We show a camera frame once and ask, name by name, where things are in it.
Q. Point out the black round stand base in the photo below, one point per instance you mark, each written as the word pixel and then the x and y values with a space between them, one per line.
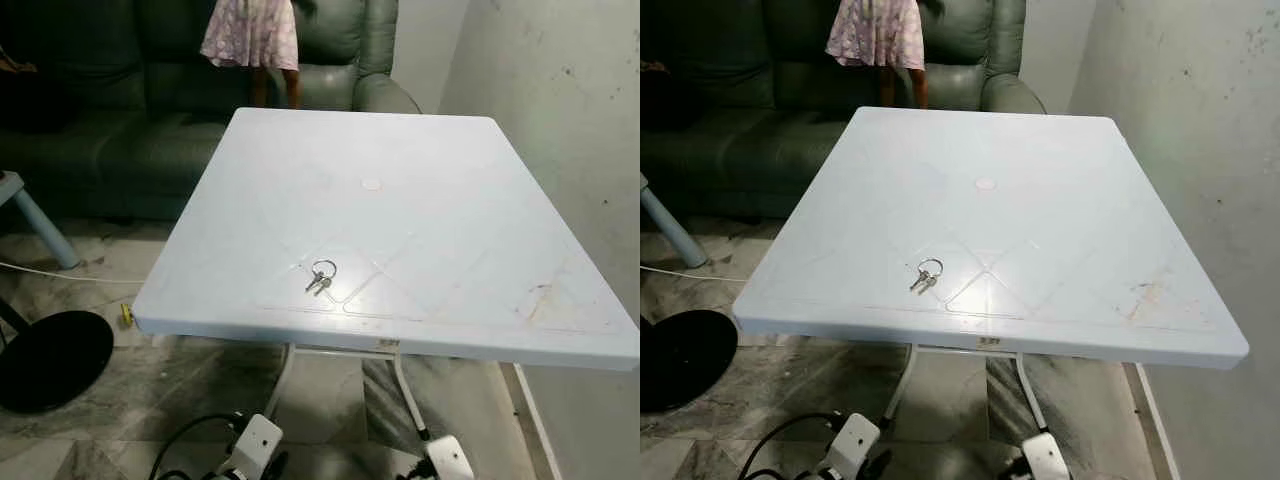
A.
pixel 685 360
pixel 50 360

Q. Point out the person in pink dress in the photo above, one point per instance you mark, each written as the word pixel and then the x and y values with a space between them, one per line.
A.
pixel 250 35
pixel 878 35

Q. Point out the white metal table frame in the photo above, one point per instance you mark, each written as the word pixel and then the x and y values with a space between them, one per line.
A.
pixel 903 380
pixel 282 378

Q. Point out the green leather sofa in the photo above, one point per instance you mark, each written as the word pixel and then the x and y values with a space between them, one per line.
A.
pixel 740 150
pixel 100 150

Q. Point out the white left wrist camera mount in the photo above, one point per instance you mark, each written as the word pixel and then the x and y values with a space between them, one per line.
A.
pixel 255 440
pixel 853 440

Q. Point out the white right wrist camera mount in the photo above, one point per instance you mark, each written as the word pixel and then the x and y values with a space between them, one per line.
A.
pixel 1045 460
pixel 450 460

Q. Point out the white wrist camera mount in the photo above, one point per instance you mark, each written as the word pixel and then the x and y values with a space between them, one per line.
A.
pixel 450 460
pixel 853 440
pixel 1045 460
pixel 255 440

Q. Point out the light blue stool leg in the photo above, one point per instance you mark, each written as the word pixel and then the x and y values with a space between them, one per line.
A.
pixel 675 232
pixel 45 230

